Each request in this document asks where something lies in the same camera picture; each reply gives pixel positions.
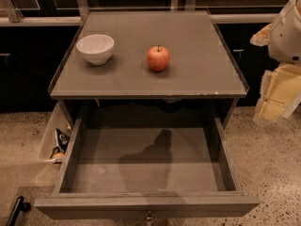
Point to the snack packets in bin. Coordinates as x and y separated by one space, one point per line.
61 145

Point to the grey cabinet with glass top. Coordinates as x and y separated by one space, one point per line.
200 65

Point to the open grey top drawer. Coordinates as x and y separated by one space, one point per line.
125 160

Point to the metal drawer knob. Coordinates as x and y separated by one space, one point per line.
149 216

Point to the black handle object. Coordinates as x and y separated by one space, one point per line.
19 206

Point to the red apple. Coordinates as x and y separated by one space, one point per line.
158 58

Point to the white ceramic bowl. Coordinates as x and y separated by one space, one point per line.
96 49

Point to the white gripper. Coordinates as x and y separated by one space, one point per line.
286 37

